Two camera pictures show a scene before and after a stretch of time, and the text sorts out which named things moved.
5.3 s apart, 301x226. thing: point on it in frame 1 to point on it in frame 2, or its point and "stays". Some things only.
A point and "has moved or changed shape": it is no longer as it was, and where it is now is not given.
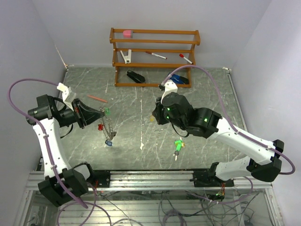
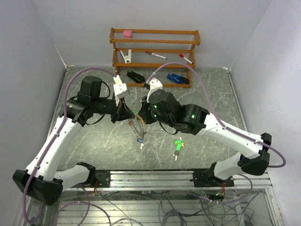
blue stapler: [179, 79] stays
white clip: [127, 59] stays
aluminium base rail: [155, 180] stays
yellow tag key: [152, 118] has moved or changed shape
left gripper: [84, 114] to [124, 112]
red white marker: [157, 55] stays
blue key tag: [109, 143] to [139, 140]
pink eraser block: [127, 34] stays
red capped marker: [182, 55] stays
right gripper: [157, 112] to [144, 112]
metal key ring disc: [106, 127] to [141, 134]
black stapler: [136, 76] stays
